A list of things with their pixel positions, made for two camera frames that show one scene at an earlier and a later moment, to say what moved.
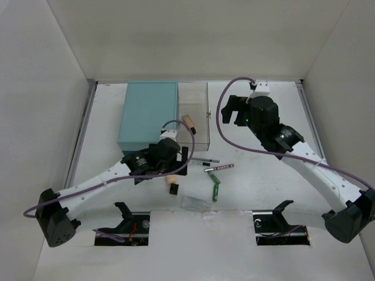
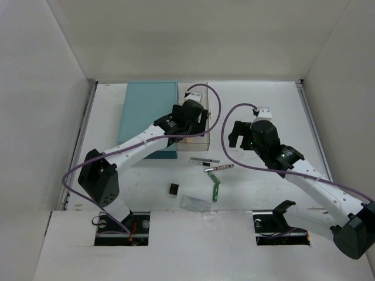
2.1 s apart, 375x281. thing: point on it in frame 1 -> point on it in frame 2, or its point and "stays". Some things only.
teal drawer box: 147,106 stays
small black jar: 174,189 stays
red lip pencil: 220,167 stays
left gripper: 181,161 -> 202,119
